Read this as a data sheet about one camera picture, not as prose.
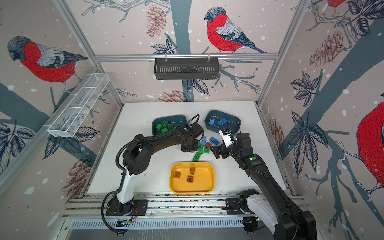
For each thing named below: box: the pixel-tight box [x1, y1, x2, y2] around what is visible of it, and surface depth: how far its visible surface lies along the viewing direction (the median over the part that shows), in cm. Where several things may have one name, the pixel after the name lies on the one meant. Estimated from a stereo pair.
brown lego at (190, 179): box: [187, 175, 194, 183], surface depth 83 cm
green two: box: [167, 123, 173, 132], surface depth 106 cm
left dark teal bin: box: [151, 114, 187, 136], surface depth 106 cm
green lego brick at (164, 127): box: [155, 120, 169, 134], surface depth 106 cm
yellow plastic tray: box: [169, 161, 215, 194], surface depth 85 cm
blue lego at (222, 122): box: [218, 118, 228, 126], surface depth 109 cm
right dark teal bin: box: [204, 109, 242, 134], surface depth 109 cm
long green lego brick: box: [192, 151, 202, 162], surface depth 92 cm
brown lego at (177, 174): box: [174, 171, 181, 179], surface depth 85 cm
